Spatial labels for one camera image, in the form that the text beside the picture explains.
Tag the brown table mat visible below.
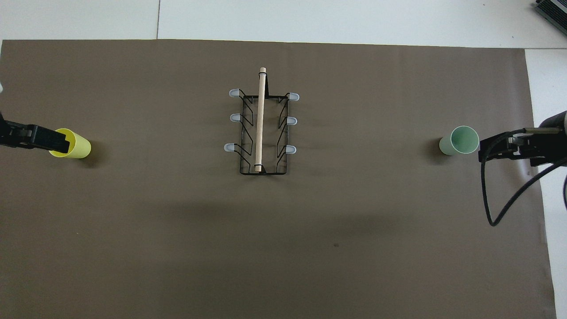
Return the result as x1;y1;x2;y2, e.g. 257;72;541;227
0;39;556;319

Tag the black wire cup rack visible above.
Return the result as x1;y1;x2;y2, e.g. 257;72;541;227
224;67;300;176

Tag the pale green plastic cup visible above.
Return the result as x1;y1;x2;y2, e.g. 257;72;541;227
439;126;480;156

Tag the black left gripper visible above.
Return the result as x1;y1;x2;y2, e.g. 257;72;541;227
0;113;76;155

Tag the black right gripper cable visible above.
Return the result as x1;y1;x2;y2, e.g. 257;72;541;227
481;132;567;227

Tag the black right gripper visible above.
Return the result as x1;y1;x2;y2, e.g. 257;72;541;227
479;128;567;167

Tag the yellow plastic cup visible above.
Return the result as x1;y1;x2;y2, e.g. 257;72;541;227
49;128;92;159

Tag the grey ribbed device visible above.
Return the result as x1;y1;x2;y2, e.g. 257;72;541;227
534;0;567;25

